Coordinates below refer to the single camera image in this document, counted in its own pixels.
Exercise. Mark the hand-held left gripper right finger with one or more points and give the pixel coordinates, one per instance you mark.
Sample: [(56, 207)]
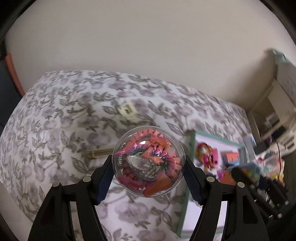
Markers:
[(193, 183)]

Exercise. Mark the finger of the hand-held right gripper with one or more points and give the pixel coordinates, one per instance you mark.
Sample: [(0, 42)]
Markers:
[(241, 175)]

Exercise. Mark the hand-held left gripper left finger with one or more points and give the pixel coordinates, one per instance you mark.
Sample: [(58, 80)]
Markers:
[(104, 185)]

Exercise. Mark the small magenta toy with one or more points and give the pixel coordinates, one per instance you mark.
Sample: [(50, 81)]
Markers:
[(219, 174)]

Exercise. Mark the red-haired doll figure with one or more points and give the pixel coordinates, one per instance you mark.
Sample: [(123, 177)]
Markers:
[(205, 155)]

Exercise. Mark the white tray with teal rim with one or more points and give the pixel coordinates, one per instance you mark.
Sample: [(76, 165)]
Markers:
[(193, 217)]

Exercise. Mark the clear ball with orange dragon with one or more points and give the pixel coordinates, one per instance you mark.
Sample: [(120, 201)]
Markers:
[(148, 162)]

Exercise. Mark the clear plastic bag of trinkets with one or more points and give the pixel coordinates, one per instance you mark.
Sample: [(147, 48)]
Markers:
[(270, 164)]

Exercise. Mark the wooden comb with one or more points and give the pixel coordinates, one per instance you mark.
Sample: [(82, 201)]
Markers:
[(100, 153)]

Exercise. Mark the black adapter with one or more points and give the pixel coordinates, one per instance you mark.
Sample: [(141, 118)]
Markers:
[(260, 147)]

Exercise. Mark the white power bank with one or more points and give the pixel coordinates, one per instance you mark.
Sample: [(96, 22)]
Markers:
[(249, 141)]

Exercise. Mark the white slatted basket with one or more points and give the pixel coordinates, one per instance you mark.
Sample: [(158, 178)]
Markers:
[(289, 139)]

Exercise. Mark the white shelf unit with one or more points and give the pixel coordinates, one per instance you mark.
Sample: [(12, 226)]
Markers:
[(270, 111)]

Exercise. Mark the cream square plastic piece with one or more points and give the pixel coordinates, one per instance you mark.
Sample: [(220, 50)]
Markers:
[(127, 110)]

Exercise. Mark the cardboard box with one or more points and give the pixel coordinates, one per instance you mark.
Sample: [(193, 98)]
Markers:
[(285, 76)]

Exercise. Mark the orange wooden door frame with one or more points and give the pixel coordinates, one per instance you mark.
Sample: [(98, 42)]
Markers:
[(15, 74)]

